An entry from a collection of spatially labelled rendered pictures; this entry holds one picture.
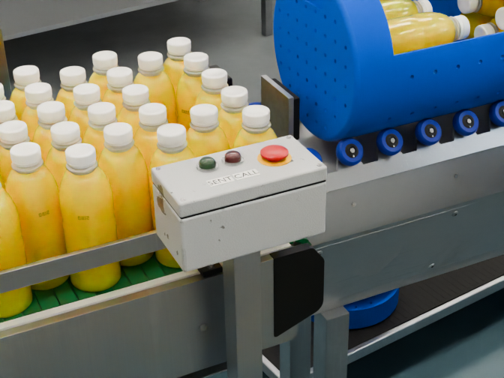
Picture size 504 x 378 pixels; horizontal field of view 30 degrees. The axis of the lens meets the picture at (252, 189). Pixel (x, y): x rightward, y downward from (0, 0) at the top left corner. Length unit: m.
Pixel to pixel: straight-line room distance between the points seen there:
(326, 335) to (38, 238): 0.63
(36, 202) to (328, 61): 0.51
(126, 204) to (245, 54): 3.13
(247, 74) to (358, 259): 2.62
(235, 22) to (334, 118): 3.31
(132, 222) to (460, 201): 0.60
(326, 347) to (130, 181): 0.60
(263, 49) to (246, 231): 3.30
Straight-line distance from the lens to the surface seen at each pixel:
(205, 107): 1.32
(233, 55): 4.38
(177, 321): 1.35
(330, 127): 1.51
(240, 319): 1.29
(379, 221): 1.56
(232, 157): 1.18
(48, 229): 1.28
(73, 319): 1.29
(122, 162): 1.28
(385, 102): 1.46
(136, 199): 1.30
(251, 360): 1.34
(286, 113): 1.49
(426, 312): 2.51
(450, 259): 1.79
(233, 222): 1.15
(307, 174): 1.17
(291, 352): 1.90
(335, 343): 1.73
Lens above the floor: 1.68
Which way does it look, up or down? 31 degrees down
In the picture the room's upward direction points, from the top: 1 degrees counter-clockwise
